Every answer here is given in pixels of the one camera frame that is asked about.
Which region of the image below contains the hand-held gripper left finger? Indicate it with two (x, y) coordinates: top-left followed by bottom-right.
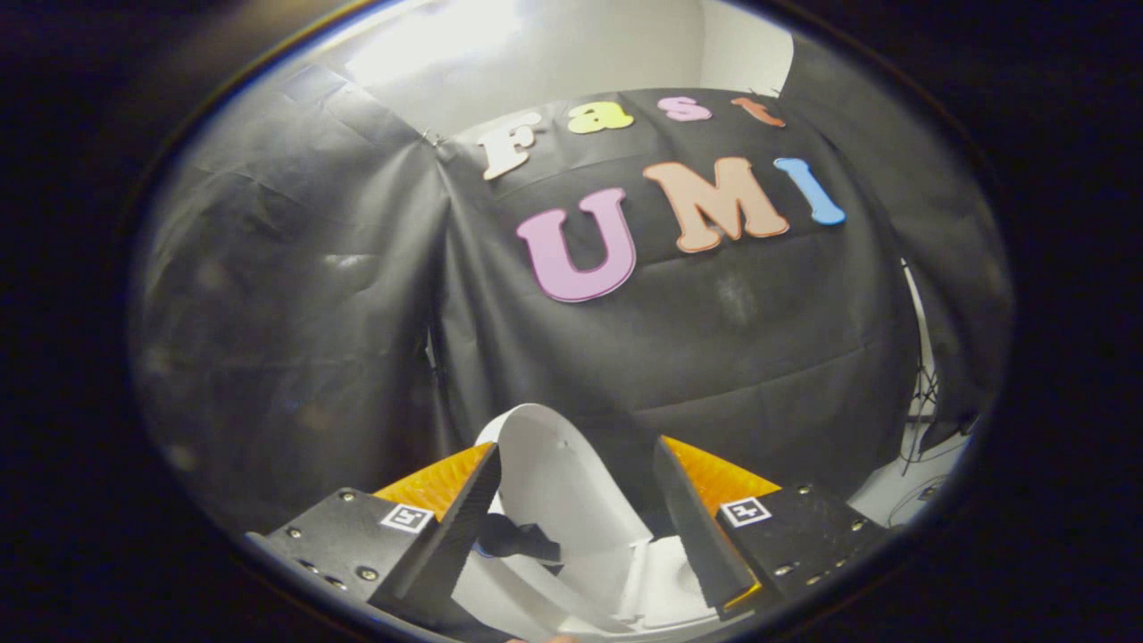
(246, 440), (503, 626)

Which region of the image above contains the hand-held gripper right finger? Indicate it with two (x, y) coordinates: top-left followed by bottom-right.
(652, 435), (889, 622)

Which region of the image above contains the black round lift tab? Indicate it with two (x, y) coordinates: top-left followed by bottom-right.
(476, 514), (563, 565)

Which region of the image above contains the black backdrop cloth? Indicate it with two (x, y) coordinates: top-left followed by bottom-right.
(134, 63), (1014, 537)

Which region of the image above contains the black light stand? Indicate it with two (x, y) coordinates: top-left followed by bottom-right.
(897, 259), (939, 474)

